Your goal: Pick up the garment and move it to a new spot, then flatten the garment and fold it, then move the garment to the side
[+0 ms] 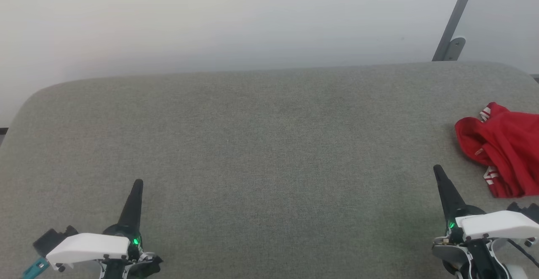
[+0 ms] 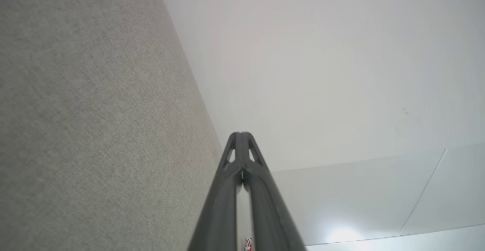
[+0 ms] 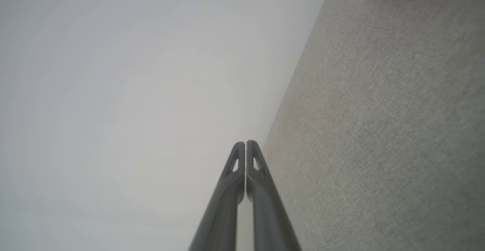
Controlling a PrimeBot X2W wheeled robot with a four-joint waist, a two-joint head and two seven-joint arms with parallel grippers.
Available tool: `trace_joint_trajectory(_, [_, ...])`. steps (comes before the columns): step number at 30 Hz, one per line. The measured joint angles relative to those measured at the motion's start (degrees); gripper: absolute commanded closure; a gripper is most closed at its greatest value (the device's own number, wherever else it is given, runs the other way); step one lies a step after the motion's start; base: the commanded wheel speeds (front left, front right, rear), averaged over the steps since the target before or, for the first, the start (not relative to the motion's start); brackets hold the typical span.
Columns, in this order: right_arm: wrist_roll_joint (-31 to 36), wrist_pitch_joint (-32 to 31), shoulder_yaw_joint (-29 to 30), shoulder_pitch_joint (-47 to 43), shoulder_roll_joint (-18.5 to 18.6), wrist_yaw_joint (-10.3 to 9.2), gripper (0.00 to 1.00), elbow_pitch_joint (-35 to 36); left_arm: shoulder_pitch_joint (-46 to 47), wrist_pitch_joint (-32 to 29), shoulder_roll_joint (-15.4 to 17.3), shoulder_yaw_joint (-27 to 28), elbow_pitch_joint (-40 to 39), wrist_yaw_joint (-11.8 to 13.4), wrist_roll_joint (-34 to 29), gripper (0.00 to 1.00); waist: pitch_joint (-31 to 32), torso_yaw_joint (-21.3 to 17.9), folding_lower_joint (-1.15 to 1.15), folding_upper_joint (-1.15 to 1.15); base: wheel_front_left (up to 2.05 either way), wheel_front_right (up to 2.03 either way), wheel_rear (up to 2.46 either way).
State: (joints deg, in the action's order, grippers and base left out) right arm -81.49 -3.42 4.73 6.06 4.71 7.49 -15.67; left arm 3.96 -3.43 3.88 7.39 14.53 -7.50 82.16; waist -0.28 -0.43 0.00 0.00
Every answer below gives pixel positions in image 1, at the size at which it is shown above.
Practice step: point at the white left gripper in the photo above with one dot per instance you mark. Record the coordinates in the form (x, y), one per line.
(88, 245)

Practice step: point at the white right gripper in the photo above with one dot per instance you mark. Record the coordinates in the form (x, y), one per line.
(492, 224)

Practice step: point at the red white jersey garment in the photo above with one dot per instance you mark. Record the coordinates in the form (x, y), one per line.
(509, 144)

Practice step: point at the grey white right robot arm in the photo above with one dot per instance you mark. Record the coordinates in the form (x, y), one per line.
(517, 272)

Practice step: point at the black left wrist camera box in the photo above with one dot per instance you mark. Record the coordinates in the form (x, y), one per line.
(52, 239)

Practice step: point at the grey metal post with bracket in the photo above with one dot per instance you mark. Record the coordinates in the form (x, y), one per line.
(457, 14)

